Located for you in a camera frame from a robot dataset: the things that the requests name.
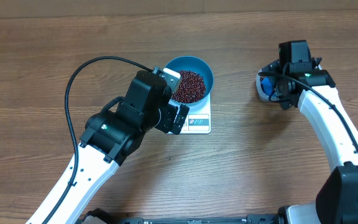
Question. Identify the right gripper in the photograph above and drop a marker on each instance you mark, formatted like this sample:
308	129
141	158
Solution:
286	102

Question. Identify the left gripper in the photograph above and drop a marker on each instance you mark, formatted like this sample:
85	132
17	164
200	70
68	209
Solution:
170	112

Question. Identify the blue plastic measuring scoop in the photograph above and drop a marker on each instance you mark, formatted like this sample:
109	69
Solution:
266	86

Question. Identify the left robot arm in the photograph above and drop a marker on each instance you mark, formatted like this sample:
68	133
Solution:
109	137

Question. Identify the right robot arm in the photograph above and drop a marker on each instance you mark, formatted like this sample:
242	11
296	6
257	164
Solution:
297	80

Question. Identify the white digital kitchen scale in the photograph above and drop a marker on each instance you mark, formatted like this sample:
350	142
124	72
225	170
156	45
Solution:
198	120

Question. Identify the red beans in bowl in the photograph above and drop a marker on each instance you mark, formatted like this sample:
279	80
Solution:
191	89

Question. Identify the teal bowl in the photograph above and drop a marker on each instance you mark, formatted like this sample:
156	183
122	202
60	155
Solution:
194	64

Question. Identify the clear plastic container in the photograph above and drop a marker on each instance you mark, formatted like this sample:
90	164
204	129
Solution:
260	92

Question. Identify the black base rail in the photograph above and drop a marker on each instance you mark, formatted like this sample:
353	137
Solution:
249	219

